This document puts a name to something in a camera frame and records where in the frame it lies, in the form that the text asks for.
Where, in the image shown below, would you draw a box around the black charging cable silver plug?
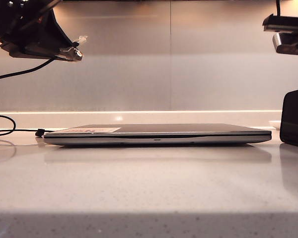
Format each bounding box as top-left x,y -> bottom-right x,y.
0,42 -> 79,138

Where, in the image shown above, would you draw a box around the silver closed laptop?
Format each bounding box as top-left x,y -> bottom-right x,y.
43,123 -> 273,146

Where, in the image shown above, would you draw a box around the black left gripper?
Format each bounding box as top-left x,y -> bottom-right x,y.
0,0 -> 88,63

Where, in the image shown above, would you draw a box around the pink white laptop sticker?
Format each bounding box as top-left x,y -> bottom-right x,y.
55,127 -> 122,134

